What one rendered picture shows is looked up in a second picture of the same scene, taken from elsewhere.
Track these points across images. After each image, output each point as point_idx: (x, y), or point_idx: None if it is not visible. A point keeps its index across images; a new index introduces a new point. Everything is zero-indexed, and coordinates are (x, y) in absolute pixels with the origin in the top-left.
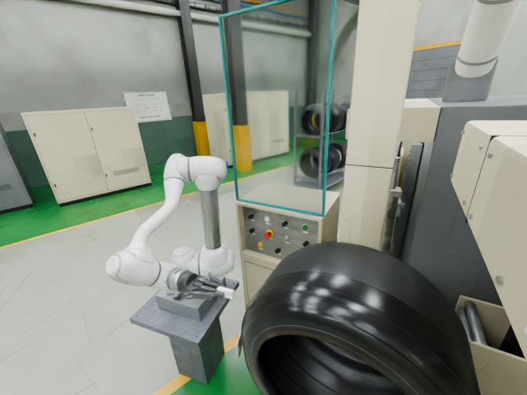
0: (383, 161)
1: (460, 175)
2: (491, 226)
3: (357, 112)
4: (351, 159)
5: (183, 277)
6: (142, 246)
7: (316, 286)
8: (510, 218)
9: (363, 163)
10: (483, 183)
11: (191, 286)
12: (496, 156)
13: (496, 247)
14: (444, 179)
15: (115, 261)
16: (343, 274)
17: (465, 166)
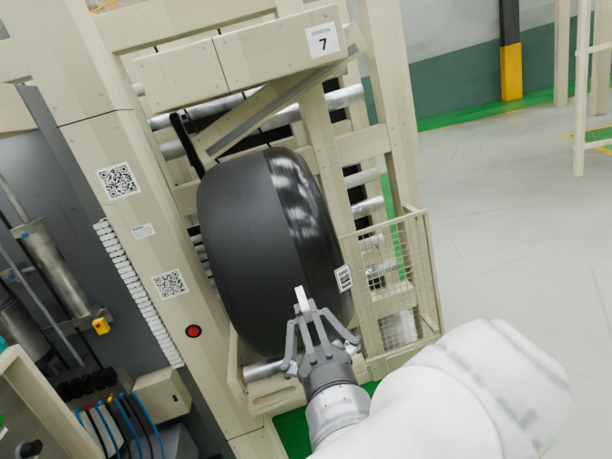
0: (127, 101)
1: (181, 87)
2: (261, 63)
3: (86, 36)
4: (116, 102)
5: (338, 374)
6: (397, 376)
7: (282, 152)
8: (272, 46)
9: (122, 106)
10: (230, 59)
11: (337, 355)
12: (231, 39)
13: (275, 63)
14: (73, 169)
15: (505, 321)
16: (260, 152)
17: (184, 76)
